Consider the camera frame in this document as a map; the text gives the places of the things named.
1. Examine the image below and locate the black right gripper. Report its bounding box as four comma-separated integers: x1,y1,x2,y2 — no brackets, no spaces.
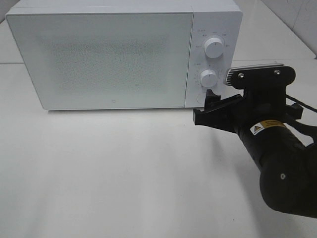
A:
193,89,303,134

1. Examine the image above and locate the round white door button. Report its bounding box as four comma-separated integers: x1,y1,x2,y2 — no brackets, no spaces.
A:
197,92,206,105

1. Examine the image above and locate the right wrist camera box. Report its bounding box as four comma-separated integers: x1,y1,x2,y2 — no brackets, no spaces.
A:
225,64,296,109

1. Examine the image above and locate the white timer knob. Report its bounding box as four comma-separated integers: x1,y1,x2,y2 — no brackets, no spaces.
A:
200,69,218,88

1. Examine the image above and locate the white microwave oven body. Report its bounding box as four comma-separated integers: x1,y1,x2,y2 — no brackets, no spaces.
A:
5,0,243,110

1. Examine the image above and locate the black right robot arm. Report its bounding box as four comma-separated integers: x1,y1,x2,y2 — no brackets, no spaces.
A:
193,90,317,218

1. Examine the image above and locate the upper white power knob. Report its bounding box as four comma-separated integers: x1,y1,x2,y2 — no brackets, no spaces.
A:
203,36,224,59

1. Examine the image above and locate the white microwave door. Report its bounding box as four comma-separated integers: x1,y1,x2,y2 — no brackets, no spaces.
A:
7,13,192,110

